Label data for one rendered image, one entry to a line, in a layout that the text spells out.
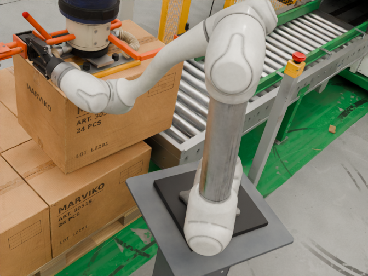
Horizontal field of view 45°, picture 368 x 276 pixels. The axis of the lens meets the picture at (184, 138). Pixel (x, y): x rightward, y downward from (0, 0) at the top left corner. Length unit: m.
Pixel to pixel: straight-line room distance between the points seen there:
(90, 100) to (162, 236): 0.57
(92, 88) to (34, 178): 0.79
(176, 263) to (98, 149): 0.64
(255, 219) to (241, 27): 0.89
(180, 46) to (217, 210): 0.49
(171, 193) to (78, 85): 0.58
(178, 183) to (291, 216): 1.26
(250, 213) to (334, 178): 1.59
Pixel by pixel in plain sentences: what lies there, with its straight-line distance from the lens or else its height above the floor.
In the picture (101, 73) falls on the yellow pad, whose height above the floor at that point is 1.08.
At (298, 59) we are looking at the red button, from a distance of 2.27.
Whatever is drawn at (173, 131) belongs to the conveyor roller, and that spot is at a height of 0.54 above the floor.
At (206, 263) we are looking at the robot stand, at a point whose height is 0.75.
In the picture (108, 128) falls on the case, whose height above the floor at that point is 0.82.
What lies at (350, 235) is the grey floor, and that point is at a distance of 3.00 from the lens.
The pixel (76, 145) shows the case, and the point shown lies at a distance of 1.86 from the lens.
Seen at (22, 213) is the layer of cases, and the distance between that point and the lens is 1.98.
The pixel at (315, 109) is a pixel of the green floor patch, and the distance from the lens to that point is 3.88.
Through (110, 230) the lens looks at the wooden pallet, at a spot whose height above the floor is 0.02.
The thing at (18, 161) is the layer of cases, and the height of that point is 0.54.
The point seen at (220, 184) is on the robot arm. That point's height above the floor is 1.14.
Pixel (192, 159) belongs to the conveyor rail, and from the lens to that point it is 2.33.
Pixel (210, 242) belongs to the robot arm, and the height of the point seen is 0.97.
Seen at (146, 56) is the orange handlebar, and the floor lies 1.19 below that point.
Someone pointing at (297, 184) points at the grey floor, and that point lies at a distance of 3.13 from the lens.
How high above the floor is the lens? 2.08
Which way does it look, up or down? 41 degrees down
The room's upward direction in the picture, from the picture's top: 12 degrees clockwise
